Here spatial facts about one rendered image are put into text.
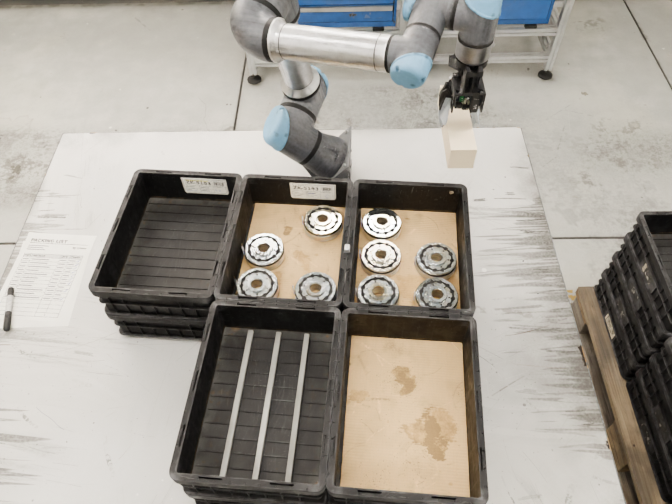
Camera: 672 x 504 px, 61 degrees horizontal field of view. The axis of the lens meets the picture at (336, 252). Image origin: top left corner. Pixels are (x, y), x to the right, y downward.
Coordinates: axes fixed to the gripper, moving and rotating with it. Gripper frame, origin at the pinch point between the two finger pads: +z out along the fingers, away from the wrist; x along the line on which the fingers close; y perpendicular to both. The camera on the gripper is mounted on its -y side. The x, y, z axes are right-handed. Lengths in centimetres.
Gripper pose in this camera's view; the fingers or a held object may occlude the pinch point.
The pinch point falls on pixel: (456, 120)
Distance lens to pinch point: 148.2
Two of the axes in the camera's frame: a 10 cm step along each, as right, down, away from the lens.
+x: 10.0, -0.1, -0.2
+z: 0.2, 5.9, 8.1
